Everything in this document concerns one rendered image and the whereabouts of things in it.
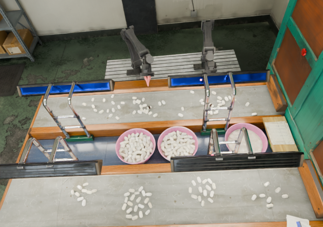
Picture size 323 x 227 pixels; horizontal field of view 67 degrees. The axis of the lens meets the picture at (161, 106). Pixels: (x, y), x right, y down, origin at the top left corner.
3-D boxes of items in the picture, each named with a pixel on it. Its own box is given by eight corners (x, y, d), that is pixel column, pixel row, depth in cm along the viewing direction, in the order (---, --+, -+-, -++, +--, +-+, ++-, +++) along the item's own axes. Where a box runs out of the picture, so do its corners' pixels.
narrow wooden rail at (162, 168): (22, 175, 167) (13, 169, 159) (294, 165, 157) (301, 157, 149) (19, 184, 164) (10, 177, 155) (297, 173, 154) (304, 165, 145)
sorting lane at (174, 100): (44, 100, 201) (43, 98, 200) (269, 86, 191) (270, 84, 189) (32, 130, 183) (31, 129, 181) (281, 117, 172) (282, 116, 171)
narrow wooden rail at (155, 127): (36, 135, 188) (29, 127, 179) (279, 123, 177) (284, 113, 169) (34, 141, 184) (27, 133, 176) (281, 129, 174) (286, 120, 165)
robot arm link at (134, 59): (142, 66, 210) (131, 29, 191) (135, 69, 209) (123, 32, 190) (139, 64, 215) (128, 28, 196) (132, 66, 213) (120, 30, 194)
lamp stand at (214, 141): (204, 162, 161) (208, 125, 126) (235, 161, 160) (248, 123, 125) (207, 192, 149) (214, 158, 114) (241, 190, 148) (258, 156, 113)
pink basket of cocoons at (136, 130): (120, 136, 179) (117, 129, 171) (156, 134, 177) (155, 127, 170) (116, 170, 162) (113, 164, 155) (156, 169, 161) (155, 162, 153)
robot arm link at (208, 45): (215, 49, 175) (214, 14, 185) (203, 49, 176) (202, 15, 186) (213, 58, 187) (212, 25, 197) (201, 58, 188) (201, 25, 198)
